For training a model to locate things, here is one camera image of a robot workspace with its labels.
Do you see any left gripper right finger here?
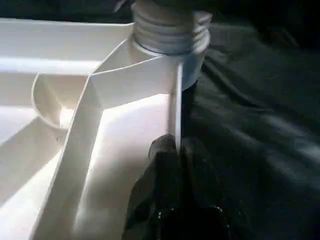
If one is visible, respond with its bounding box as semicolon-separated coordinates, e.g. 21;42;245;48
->
180;137;246;240

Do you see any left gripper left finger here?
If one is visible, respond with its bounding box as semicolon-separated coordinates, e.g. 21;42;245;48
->
121;134;182;240

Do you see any white plastic table top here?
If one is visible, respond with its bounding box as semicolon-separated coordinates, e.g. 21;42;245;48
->
0;17;210;240

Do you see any white plastic table leg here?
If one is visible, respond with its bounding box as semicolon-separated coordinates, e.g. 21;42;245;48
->
131;0;213;56

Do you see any black work mat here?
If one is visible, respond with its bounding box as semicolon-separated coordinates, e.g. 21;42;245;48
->
180;0;320;240

